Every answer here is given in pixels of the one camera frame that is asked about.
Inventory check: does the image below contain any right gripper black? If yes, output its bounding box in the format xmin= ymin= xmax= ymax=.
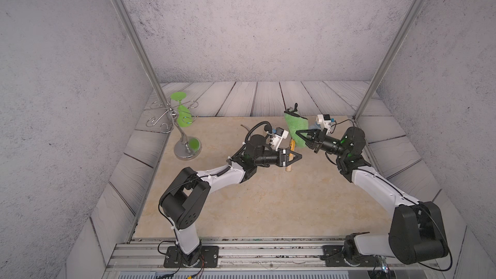
xmin=296 ymin=131 xmax=348 ymax=161

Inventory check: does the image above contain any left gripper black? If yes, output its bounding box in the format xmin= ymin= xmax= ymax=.
xmin=251 ymin=148 xmax=301 ymax=169

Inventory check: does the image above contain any green microfiber rag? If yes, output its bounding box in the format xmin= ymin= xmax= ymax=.
xmin=284 ymin=103 xmax=309 ymax=147

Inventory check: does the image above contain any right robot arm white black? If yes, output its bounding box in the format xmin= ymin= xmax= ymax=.
xmin=296 ymin=127 xmax=452 ymax=267

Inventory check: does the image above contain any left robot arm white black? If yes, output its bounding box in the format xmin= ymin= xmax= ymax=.
xmin=158 ymin=134 xmax=302 ymax=264

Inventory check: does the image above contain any silver metal glass rack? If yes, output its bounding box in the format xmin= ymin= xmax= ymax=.
xmin=145 ymin=100 xmax=202 ymax=160

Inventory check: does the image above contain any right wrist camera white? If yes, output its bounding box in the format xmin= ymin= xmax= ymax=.
xmin=315 ymin=114 xmax=336 ymax=134

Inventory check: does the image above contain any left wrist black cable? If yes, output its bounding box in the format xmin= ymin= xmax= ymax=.
xmin=243 ymin=121 xmax=274 ymax=144

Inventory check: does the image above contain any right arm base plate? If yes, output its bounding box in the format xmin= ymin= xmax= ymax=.
xmin=320 ymin=245 xmax=380 ymax=267

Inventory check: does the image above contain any right aluminium corner post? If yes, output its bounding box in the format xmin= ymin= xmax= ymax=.
xmin=353 ymin=0 xmax=426 ymax=121

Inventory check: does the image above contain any aluminium corner post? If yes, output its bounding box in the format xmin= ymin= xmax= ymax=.
xmin=111 ymin=0 xmax=170 ymax=108
xmin=353 ymin=0 xmax=426 ymax=121

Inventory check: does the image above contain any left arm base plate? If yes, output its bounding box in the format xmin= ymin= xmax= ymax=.
xmin=164 ymin=245 xmax=220 ymax=268

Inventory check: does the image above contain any aluminium rail frame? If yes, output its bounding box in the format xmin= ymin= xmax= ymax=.
xmin=103 ymin=237 xmax=445 ymax=278

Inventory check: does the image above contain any left aluminium corner post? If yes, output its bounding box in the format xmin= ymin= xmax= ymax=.
xmin=111 ymin=0 xmax=170 ymax=108

